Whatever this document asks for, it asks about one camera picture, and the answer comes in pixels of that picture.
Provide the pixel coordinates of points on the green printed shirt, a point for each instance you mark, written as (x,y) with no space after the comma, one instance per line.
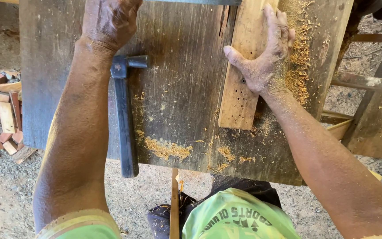
(237,215)

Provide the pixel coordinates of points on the pile of wood offcuts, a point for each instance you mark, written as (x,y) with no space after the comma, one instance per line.
(3,113)

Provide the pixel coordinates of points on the person's left hand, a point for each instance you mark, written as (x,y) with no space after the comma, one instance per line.
(108,23)

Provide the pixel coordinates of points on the light wooden plank with holes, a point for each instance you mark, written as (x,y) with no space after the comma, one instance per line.
(244,30)

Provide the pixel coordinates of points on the person's right hand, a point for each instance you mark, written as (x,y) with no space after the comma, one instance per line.
(267,69)

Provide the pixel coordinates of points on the weathered wooden frame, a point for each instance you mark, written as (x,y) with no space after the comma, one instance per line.
(376,116)

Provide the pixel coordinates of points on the thin wooden stick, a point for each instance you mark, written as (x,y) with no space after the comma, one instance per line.
(174,205)

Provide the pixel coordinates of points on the dark hammer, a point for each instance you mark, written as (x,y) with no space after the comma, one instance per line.
(124,116)

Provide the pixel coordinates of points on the long sawdust heap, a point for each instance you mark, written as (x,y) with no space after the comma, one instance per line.
(298,56)

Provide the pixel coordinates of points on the small sawdust heap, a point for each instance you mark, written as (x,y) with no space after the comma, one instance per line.
(167,149)

